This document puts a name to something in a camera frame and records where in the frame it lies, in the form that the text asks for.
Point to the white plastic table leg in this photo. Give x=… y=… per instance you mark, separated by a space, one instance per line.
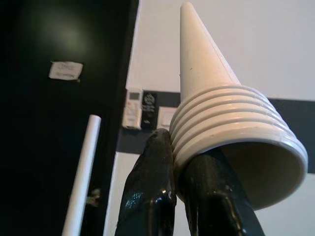
x=81 y=172
x=204 y=73

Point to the white paper door label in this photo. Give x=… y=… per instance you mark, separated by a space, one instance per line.
x=65 y=70

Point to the white light switch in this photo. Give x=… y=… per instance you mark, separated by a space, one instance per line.
x=166 y=116

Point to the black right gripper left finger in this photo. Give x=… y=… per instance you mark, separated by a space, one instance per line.
x=145 y=191

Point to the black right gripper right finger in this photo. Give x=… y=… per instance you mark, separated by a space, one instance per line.
x=209 y=196

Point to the black wall sign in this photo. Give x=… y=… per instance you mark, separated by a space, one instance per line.
x=148 y=110

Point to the white remote control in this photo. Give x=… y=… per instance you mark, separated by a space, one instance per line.
x=133 y=108

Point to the black door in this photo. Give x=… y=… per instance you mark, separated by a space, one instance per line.
x=37 y=123

